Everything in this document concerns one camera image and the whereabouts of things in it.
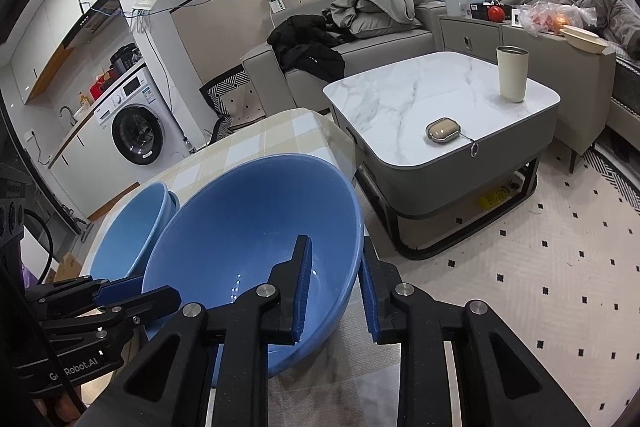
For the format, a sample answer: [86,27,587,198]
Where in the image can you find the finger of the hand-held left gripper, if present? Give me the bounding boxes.
[22,274,146,310]
[42,285,182,349]

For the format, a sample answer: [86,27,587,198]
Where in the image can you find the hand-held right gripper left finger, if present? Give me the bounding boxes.
[75,234,315,427]

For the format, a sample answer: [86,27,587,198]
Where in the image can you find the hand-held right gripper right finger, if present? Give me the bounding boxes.
[360,237,591,427]

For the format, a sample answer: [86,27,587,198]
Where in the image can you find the large blue bowl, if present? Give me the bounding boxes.
[141,153,365,380]

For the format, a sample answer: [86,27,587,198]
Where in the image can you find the person's left hand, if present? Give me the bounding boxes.
[35,394,85,427]

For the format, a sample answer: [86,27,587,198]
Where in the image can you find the white kitchen counter cabinet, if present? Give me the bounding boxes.
[47,107,141,218]

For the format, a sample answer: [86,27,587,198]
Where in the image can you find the white dotted rug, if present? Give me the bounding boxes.
[350,147,640,427]

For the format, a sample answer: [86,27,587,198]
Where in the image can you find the white washing machine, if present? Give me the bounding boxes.
[94,66,188,166]

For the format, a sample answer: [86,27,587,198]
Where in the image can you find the beige earbud case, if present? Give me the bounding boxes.
[425,118,482,156]

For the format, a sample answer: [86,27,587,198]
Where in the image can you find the white dotted cushion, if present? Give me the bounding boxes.
[222,84,271,128]

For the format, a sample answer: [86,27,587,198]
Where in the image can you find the red box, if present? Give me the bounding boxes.
[90,74,116,100]

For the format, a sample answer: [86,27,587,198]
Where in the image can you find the marble coffee table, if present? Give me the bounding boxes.
[322,51,562,260]

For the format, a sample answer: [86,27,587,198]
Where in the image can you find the black patterned cushion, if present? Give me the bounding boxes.
[199,69,253,145]

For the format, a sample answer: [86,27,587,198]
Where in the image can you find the black rice cooker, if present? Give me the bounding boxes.
[110,43,137,75]

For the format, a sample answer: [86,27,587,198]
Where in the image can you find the black jacket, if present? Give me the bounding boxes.
[266,14,347,80]

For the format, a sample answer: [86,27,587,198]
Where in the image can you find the grey sofa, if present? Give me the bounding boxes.
[242,0,531,108]

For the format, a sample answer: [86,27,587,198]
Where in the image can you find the white upper cabinet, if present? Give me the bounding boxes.
[10,0,118,105]

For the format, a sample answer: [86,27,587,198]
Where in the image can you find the cream tumbler cup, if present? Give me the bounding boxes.
[496,45,529,104]

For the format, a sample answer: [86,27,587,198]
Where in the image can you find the range hood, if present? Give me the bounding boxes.
[75,0,123,42]

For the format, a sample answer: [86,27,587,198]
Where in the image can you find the white router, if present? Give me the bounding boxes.
[131,0,162,32]

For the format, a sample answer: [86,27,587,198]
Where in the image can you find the grey clothes pile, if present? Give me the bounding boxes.
[322,0,430,40]

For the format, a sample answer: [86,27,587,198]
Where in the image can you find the grey side cabinet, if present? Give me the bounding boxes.
[437,14,617,172]

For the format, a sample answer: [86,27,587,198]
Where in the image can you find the black box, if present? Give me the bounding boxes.
[470,2,503,20]

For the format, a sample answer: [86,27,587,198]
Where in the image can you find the clear plastic bag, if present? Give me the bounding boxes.
[515,0,598,38]

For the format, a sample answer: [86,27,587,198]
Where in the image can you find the beige takeout container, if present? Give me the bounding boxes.
[559,26,617,55]

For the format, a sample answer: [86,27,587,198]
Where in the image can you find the grey cloth heap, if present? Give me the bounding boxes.
[502,0,640,58]

